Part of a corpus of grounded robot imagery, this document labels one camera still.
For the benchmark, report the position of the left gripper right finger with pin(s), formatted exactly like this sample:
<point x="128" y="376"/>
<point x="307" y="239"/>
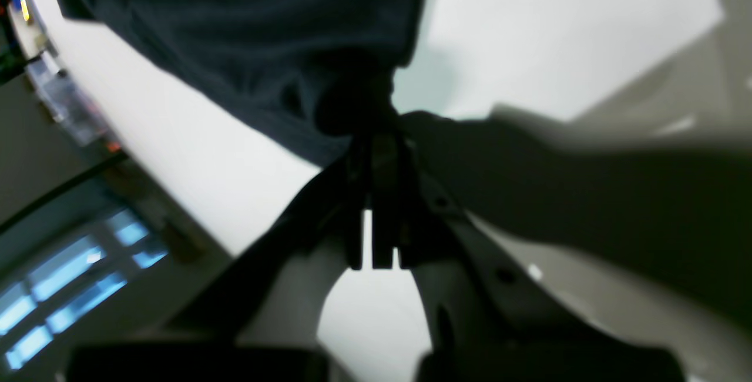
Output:
<point x="472" y="290"/>

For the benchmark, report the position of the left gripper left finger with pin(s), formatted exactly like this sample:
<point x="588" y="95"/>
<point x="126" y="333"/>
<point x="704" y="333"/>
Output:
<point x="277" y="288"/>

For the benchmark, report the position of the black T-shirt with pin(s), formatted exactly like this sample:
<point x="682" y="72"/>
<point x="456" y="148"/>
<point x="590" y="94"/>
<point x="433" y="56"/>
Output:
<point x="307" y="74"/>

